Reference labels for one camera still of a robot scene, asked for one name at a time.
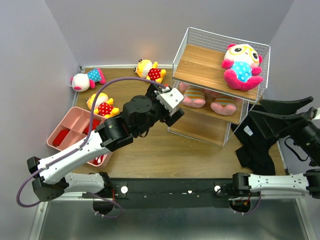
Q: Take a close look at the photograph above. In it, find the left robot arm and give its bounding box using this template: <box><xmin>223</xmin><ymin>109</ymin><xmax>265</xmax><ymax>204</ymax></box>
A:
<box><xmin>27</xmin><ymin>84</ymin><xmax>184</xmax><ymax>202</ymax></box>

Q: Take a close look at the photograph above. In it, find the yellow frog plush front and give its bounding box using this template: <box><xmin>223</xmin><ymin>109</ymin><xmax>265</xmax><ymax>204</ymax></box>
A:
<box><xmin>85</xmin><ymin>92</ymin><xmax>120</xmax><ymax>119</ymax></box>

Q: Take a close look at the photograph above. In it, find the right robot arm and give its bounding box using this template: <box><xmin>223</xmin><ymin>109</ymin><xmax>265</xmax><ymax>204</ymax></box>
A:
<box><xmin>230</xmin><ymin>96</ymin><xmax>320</xmax><ymax>199</ymax></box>

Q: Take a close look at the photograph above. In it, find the white panda plush with glasses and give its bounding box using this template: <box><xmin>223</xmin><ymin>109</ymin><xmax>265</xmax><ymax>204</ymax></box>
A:
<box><xmin>221</xmin><ymin>43</ymin><xmax>264</xmax><ymax>92</ymax></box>

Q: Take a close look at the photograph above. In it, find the red block under camera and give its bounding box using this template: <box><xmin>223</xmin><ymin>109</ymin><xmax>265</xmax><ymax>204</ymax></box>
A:
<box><xmin>82</xmin><ymin>119</ymin><xmax>101</xmax><ymax>135</ymax></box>

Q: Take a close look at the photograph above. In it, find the yellow frog plush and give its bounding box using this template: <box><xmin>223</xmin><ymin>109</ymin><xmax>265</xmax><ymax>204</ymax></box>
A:
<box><xmin>133</xmin><ymin>59</ymin><xmax>167</xmax><ymax>84</ymax></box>
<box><xmin>85</xmin><ymin>92</ymin><xmax>120</xmax><ymax>119</ymax></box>

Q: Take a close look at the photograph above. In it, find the white wire wooden shelf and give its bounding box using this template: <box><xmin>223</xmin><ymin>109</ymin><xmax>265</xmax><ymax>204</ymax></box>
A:
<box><xmin>168</xmin><ymin>27</ymin><xmax>270</xmax><ymax>147</ymax></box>

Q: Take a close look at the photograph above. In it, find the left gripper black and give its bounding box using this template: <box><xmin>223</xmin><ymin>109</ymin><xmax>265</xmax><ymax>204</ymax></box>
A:
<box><xmin>134</xmin><ymin>82</ymin><xmax>185</xmax><ymax>138</ymax></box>

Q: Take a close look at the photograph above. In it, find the pink frog plush striped shirt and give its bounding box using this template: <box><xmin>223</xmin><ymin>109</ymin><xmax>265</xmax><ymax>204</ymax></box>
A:
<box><xmin>209</xmin><ymin>91</ymin><xmax>243</xmax><ymax>116</ymax></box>

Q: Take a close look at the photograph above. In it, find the yellow frog plush back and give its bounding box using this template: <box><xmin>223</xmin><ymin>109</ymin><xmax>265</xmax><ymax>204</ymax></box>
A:
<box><xmin>133</xmin><ymin>59</ymin><xmax>167</xmax><ymax>84</ymax></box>

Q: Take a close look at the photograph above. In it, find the pink divided tray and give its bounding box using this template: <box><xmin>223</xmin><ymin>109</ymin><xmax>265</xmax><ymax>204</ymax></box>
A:
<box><xmin>47</xmin><ymin>106</ymin><xmax>113</xmax><ymax>169</ymax></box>

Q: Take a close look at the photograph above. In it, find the black mounting rail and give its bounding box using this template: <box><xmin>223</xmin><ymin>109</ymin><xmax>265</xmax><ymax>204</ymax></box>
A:
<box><xmin>97</xmin><ymin>178</ymin><xmax>259</xmax><ymax>209</ymax></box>

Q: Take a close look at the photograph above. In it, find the red block in tray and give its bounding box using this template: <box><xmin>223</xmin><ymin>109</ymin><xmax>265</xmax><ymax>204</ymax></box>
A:
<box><xmin>52</xmin><ymin>128</ymin><xmax>70</xmax><ymax>147</ymax></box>

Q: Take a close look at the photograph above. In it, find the black cloth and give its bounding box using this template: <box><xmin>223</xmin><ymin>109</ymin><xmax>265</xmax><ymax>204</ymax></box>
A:
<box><xmin>231</xmin><ymin>116</ymin><xmax>277</xmax><ymax>176</ymax></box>

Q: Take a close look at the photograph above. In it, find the pink plush face down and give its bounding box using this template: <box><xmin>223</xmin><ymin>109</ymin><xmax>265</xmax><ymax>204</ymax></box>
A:
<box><xmin>179</xmin><ymin>82</ymin><xmax>206</xmax><ymax>108</ymax></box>

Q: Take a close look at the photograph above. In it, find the white panda plush blue dress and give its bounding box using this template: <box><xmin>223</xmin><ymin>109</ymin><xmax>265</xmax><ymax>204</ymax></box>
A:
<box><xmin>68</xmin><ymin>68</ymin><xmax>107</xmax><ymax>93</ymax></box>

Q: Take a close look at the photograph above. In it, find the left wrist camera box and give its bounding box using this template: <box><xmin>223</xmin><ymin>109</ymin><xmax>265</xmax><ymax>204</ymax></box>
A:
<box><xmin>155</xmin><ymin>86</ymin><xmax>184</xmax><ymax>112</ymax></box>

